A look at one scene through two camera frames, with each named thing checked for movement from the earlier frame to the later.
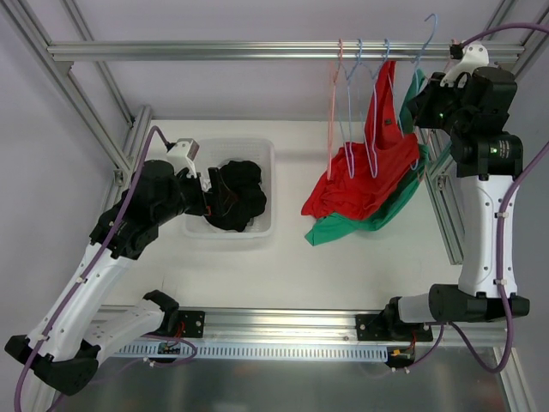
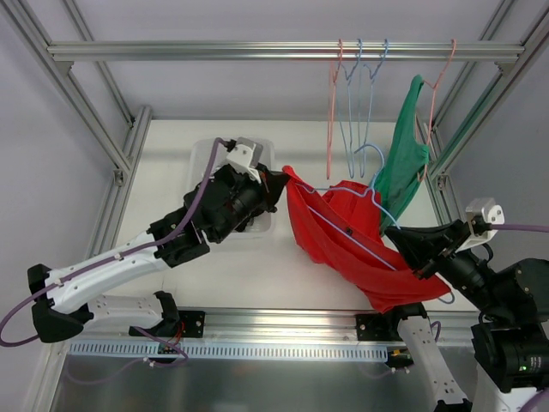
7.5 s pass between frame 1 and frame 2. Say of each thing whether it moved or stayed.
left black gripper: moved
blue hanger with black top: moved
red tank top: moved
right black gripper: moved
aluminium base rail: stayed
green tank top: moved
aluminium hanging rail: stayed
